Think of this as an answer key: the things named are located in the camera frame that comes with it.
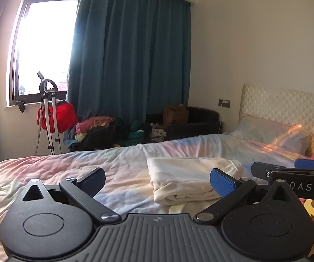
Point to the brown paper bag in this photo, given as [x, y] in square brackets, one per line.
[176, 116]

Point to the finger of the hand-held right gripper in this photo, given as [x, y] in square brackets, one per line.
[308, 163]
[259, 169]

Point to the red bag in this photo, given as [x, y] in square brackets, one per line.
[64, 114]

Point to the pastel pillow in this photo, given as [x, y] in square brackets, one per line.
[269, 133]

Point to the wall socket with charger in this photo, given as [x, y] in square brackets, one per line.
[224, 103]

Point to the garment steamer stand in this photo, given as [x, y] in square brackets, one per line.
[47, 114]

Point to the quilted cream headboard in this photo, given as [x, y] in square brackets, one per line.
[282, 101]

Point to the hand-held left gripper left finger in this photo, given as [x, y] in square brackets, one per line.
[92, 181]

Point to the teal curtain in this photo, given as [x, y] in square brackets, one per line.
[129, 46]

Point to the cream pants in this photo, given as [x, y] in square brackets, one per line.
[189, 174]

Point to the black armchair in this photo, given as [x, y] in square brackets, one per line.
[203, 120]

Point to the window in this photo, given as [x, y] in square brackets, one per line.
[45, 46]

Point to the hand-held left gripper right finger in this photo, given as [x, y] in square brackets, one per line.
[224, 182]

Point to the bed with pastel sheet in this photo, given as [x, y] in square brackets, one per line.
[64, 169]

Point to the pile of clothes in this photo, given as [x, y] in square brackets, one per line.
[105, 132]

